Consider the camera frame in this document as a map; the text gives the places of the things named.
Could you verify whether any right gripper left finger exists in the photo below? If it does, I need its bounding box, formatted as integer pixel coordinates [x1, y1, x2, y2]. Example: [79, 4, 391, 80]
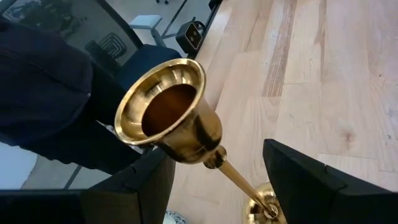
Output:
[0, 147, 177, 224]

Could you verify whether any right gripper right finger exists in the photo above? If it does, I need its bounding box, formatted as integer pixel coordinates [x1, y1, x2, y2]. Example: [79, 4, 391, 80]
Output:
[262, 138, 398, 224]

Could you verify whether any short brass candlestick holder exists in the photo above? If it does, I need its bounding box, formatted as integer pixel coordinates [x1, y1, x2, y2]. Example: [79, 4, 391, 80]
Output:
[114, 57, 282, 224]

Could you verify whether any person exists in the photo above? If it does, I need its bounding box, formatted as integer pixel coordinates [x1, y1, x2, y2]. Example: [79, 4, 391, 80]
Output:
[0, 17, 183, 175]

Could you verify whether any black table-level camera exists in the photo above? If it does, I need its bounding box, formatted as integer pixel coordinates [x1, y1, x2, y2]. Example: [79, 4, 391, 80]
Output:
[175, 20, 206, 56]

